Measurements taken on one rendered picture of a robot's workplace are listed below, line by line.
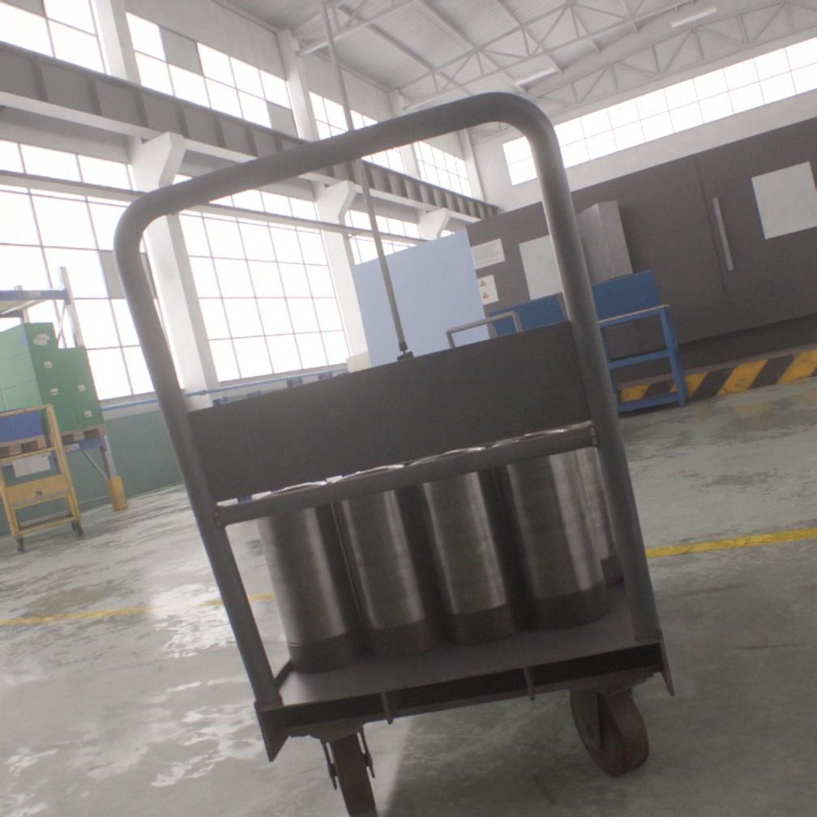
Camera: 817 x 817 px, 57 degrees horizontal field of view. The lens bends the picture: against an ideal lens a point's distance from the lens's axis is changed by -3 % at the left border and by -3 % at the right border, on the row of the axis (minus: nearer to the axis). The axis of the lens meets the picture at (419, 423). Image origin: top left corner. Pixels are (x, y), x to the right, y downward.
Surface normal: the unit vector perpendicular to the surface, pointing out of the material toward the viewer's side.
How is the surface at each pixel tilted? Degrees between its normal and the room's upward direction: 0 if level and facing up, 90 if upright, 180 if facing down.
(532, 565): 90
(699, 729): 0
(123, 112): 90
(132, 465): 90
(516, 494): 90
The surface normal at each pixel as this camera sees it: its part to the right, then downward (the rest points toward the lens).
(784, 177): -0.42, 0.08
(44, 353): 0.89, -0.19
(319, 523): 0.66, -0.11
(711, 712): -0.23, -0.97
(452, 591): -0.60, 0.19
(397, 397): -0.11, 0.22
